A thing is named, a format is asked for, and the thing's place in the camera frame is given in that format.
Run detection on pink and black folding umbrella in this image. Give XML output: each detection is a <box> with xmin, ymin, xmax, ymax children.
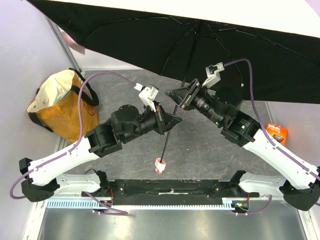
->
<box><xmin>26</xmin><ymin>0</ymin><xmax>320</xmax><ymax>175</ymax></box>

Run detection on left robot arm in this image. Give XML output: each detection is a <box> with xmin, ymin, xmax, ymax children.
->
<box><xmin>19</xmin><ymin>102</ymin><xmax>182</xmax><ymax>202</ymax></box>

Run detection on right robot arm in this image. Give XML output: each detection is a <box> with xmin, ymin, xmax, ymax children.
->
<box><xmin>165</xmin><ymin>79</ymin><xmax>320</xmax><ymax>211</ymax></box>

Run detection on orange razor box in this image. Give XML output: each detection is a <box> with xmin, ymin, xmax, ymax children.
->
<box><xmin>265</xmin><ymin>122</ymin><xmax>288</xmax><ymax>146</ymax></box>

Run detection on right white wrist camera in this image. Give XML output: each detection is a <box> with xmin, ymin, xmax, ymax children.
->
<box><xmin>202</xmin><ymin>62</ymin><xmax>225</xmax><ymax>89</ymax></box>

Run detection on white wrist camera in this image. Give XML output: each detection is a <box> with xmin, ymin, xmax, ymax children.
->
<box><xmin>202</xmin><ymin>62</ymin><xmax>225</xmax><ymax>89</ymax></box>
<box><xmin>134</xmin><ymin>83</ymin><xmax>159</xmax><ymax>112</ymax></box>

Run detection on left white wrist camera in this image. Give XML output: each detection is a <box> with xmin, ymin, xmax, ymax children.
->
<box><xmin>134</xmin><ymin>83</ymin><xmax>159</xmax><ymax>112</ymax></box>

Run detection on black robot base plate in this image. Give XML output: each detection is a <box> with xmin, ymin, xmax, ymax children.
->
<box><xmin>93</xmin><ymin>178</ymin><xmax>260</xmax><ymax>205</ymax></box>

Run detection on light blue cable duct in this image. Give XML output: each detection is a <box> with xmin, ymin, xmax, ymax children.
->
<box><xmin>46</xmin><ymin>198</ymin><xmax>235</xmax><ymax>211</ymax></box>

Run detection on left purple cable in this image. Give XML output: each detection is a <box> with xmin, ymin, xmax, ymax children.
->
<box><xmin>9</xmin><ymin>71</ymin><xmax>141</xmax><ymax>200</ymax></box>

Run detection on purple cable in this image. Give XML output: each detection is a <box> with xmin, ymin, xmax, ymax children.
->
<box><xmin>223</xmin><ymin>58</ymin><xmax>320</xmax><ymax>182</ymax></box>
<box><xmin>9</xmin><ymin>71</ymin><xmax>141</xmax><ymax>200</ymax></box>

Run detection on yellow tote bag black handles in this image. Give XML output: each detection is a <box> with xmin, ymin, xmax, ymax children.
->
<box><xmin>26</xmin><ymin>68</ymin><xmax>100</xmax><ymax>143</ymax></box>

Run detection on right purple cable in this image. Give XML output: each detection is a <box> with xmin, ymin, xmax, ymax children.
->
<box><xmin>223</xmin><ymin>58</ymin><xmax>320</xmax><ymax>182</ymax></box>

